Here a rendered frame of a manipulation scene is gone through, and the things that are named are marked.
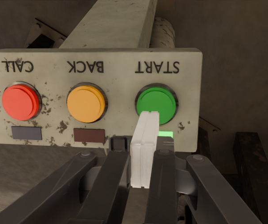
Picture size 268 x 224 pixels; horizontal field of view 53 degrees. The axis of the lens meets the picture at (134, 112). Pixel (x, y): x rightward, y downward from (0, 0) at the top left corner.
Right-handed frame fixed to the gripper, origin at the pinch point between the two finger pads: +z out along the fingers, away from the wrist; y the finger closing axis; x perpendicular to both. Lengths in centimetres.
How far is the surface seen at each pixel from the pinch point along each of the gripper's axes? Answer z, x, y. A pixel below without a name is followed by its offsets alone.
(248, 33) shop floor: 71, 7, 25
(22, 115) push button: 8.4, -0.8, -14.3
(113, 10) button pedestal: 28.4, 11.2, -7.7
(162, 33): 58, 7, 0
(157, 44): 50, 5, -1
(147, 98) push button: 8.3, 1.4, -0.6
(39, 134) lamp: 9.4, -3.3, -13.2
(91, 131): 9.3, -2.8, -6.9
